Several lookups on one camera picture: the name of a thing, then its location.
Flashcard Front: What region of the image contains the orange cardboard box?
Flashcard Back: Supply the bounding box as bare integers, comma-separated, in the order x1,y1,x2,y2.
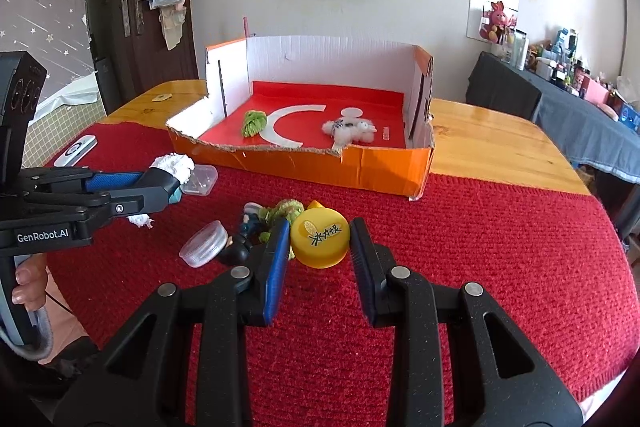
165,34,435,202

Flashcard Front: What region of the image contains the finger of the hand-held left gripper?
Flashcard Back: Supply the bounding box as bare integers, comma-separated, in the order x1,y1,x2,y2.
20,166,147,196
29,186,170,224

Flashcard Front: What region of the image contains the person's left hand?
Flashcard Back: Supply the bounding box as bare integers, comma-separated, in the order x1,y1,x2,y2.
11,254,49,313

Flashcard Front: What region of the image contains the red knitted table mat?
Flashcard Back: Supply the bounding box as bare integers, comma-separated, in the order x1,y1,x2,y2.
37,122,633,427

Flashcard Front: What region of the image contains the white plastic sheet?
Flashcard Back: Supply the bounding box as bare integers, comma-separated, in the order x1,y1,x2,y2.
35,72,103,120

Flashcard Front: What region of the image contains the black box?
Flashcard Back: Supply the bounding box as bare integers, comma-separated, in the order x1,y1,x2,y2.
95,57,123,115

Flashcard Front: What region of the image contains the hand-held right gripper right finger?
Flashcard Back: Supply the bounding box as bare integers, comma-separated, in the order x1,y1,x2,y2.
349,217,585,427

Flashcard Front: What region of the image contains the white remote control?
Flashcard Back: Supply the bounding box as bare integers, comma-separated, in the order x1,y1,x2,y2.
52,135,98,168

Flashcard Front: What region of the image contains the row of bottles and boxes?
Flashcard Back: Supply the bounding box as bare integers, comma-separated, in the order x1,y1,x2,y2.
500,27,640,130

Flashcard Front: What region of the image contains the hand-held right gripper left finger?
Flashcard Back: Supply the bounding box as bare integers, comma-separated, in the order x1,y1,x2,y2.
52,218,292,427

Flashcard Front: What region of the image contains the white plush rabbit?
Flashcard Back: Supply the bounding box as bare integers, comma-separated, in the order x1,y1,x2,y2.
320,117,378,145

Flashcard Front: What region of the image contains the black tube with white tissue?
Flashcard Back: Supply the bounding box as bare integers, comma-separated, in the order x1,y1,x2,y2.
127,153,196,228

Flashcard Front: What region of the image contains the beige paper bundle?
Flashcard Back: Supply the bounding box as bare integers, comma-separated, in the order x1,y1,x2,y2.
159,4,188,52

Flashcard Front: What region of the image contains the dark wooden door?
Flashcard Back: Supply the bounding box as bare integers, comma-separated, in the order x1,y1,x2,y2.
85,0,201,115

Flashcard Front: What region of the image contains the green yarn hair tie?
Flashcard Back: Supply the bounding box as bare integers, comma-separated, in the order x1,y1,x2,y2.
241,109,269,138
257,199,306,245

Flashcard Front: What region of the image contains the black-haired boy figurine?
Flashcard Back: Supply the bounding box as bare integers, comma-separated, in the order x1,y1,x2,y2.
217,202,273,267

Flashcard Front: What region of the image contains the clear round plastic container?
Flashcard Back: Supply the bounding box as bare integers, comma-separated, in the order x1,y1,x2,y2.
179,220,230,268

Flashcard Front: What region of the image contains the yellow plastic cap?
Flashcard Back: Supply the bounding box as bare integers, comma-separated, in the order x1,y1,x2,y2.
290,207,349,270

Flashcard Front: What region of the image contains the side table with dark cloth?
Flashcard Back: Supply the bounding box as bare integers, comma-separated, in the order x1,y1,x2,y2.
465,51,640,188

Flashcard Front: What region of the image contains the pink rabbit plush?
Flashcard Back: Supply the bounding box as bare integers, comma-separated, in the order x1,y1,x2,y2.
479,0,518,45

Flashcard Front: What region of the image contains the metal door handle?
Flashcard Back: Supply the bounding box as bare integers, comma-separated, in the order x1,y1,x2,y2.
120,0,151,38

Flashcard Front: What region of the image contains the clear plastic lid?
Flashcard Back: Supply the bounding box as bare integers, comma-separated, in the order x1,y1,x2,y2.
180,164,219,196

